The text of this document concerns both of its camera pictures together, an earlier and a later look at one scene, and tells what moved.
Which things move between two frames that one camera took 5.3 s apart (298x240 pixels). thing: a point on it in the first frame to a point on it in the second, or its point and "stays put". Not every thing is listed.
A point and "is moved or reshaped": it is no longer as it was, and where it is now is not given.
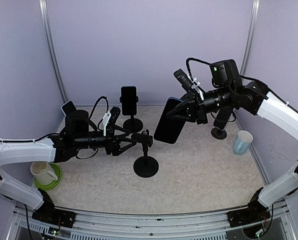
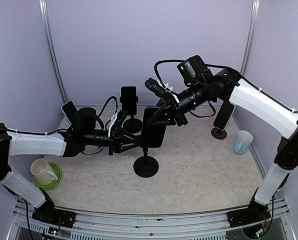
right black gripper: x=195 y=106 to x=170 y=117
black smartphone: x=168 y=129 is moved or reshaped
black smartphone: x=129 y=100 stays put
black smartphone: x=68 y=107 stays put
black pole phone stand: x=132 y=125 stays put
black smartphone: x=221 y=120 stays put
